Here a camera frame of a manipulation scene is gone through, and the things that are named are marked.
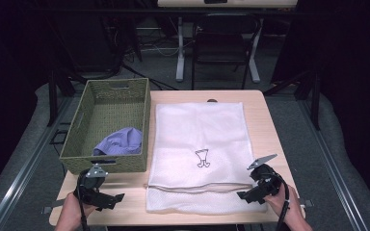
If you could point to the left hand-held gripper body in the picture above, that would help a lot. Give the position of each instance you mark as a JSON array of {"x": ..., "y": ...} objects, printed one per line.
[{"x": 91, "y": 186}]

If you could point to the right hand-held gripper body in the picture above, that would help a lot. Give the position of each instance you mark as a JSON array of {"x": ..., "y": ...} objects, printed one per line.
[{"x": 266, "y": 181}]

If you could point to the purple cloth garment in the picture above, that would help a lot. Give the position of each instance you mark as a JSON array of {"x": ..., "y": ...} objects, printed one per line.
[{"x": 122, "y": 142}]

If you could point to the green woven basket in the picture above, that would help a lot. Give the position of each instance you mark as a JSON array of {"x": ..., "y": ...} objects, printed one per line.
[{"x": 109, "y": 115}]

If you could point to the white mesh laundry bag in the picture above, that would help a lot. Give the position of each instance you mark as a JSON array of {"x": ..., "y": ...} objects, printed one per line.
[{"x": 199, "y": 128}]

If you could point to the person's right hand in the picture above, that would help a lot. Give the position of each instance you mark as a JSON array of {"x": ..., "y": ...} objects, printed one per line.
[{"x": 282, "y": 202}]

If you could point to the person's left hand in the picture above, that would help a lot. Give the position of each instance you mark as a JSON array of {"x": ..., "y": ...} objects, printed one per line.
[{"x": 74, "y": 208}]

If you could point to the black metal stand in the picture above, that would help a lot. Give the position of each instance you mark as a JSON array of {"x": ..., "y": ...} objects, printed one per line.
[
  {"x": 53, "y": 96},
  {"x": 314, "y": 99}
]

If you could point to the black folding chair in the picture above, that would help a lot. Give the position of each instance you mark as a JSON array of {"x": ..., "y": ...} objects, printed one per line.
[{"x": 221, "y": 48}]

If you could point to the white desk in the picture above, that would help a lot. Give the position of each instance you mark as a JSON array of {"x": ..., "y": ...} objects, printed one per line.
[{"x": 180, "y": 57}]

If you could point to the grey metal table bracket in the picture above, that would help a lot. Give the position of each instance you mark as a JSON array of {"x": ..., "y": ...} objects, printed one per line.
[
  {"x": 54, "y": 205},
  {"x": 305, "y": 203}
]

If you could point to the metal floor rail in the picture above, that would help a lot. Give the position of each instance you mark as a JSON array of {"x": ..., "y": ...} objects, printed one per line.
[
  {"x": 334, "y": 166},
  {"x": 22, "y": 163}
]

